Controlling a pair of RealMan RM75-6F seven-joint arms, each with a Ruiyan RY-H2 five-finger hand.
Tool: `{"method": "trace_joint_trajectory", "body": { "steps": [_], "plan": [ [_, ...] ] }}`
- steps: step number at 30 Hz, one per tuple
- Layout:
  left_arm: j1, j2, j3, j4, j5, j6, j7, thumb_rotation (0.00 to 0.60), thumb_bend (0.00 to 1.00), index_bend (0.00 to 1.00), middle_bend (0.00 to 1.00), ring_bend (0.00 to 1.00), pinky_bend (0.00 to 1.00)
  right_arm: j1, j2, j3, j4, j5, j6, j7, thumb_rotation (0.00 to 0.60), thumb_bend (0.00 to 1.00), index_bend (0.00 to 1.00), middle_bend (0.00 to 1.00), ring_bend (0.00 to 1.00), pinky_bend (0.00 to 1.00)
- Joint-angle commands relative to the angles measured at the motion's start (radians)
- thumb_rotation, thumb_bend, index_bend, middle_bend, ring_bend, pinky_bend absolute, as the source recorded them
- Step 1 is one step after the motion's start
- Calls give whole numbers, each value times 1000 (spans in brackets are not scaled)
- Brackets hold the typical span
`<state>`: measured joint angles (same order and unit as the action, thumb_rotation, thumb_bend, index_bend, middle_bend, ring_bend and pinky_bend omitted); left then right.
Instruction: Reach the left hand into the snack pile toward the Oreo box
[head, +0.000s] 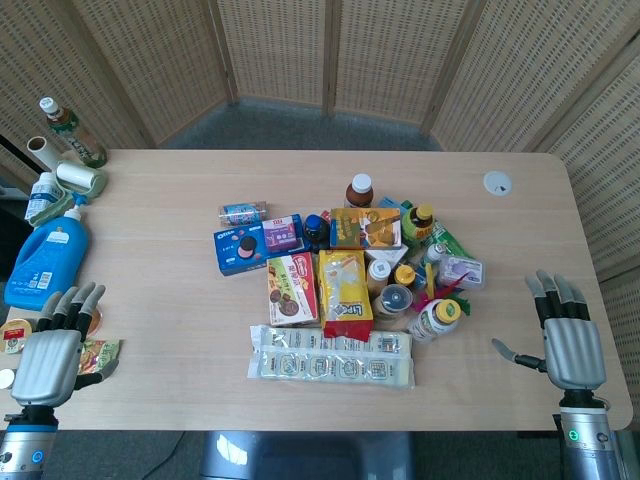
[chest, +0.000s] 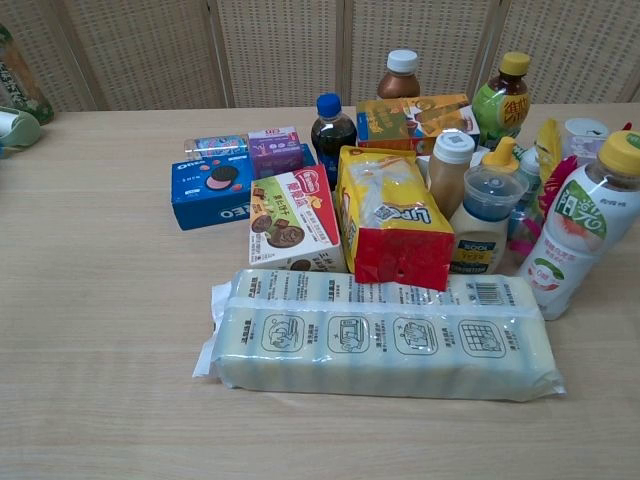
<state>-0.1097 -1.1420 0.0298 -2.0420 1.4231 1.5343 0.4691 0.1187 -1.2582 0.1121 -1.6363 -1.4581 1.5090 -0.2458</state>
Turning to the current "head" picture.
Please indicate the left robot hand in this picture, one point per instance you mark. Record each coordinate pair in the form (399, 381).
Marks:
(47, 352)

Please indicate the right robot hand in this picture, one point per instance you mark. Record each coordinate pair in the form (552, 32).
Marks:
(572, 352)

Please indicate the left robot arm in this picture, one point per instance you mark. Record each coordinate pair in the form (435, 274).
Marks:
(25, 442)

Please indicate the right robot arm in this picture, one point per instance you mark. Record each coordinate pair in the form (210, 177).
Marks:
(587, 435)

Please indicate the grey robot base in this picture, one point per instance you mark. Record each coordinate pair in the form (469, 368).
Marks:
(305, 455)

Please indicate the blue Oreo cookie box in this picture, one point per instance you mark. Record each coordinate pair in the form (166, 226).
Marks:
(240, 247)

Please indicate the yellow orange snack box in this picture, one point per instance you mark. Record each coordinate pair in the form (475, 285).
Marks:
(366, 228)

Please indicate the red green cookie box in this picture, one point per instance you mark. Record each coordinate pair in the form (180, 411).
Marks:
(291, 290)

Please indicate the small purple box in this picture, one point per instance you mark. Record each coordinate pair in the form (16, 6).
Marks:
(283, 234)

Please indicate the white round cap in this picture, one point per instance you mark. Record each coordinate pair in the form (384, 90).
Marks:
(6, 378)

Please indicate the green orange snack packet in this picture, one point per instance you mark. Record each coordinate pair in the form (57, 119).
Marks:
(97, 354)

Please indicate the blue detergent bottle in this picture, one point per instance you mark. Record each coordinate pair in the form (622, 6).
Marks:
(47, 262)

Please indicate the clear container purple label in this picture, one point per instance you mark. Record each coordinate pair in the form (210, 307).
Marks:
(462, 272)

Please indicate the white bottle yellow lid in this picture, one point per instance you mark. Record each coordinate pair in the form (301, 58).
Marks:
(434, 320)

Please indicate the colorful feather shuttlecock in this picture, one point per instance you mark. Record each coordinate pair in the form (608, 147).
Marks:
(442, 292)

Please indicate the small white blue bottle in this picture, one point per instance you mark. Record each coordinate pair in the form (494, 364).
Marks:
(40, 195)

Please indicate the green lint roller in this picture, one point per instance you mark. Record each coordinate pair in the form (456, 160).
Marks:
(75, 187)

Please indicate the green tube white cap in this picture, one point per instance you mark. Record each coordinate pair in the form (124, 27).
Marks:
(442, 245)

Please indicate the white table grommet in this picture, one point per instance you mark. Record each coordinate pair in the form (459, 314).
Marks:
(498, 183)

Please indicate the yellow capped squeeze bottle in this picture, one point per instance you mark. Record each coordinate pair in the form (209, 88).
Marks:
(404, 276)

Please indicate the clear lidded jar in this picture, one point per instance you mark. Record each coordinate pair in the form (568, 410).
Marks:
(394, 300)

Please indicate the green bottle yellow cap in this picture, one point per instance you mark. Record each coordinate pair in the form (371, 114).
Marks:
(419, 224)

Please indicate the cardboard tube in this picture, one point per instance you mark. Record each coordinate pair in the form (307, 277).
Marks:
(44, 151)

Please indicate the tan bottle white cap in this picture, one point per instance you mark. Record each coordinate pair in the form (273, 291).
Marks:
(378, 277)

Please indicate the green tea bottle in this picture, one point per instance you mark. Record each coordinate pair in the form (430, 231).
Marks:
(75, 135)

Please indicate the yellow red Lipo snack bag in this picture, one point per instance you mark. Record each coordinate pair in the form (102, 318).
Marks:
(345, 295)

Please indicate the small blue foil snack pack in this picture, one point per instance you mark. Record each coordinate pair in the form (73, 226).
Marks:
(242, 213)

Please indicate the clear pack of white pouches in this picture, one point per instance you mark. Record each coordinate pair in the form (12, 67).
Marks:
(330, 357)

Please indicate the brown bottle white cap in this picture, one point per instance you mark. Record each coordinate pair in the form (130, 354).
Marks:
(360, 191)

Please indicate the dark bottle blue cap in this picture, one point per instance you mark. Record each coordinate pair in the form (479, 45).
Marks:
(315, 231)

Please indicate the bamboo folding screen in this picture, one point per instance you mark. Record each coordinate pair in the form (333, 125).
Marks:
(320, 65)

